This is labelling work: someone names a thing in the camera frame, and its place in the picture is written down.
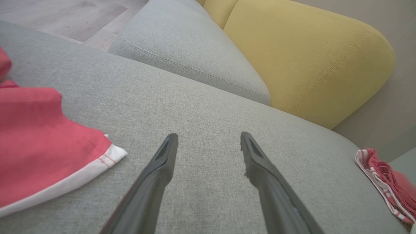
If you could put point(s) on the yellow sofa backrest cushion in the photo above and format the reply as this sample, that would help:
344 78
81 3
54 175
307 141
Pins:
308 58
217 9

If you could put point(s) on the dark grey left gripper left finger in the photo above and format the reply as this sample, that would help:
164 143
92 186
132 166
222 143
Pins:
146 195

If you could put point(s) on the large grey sofa seat cushion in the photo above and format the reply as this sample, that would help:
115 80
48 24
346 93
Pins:
211 107

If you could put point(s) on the red shorts with white trim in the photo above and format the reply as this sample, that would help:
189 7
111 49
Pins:
39 146

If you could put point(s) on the red jersey with white sleeves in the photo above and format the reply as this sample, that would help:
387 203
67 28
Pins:
396 185

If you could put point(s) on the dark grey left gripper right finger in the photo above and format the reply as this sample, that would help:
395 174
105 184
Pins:
276 198

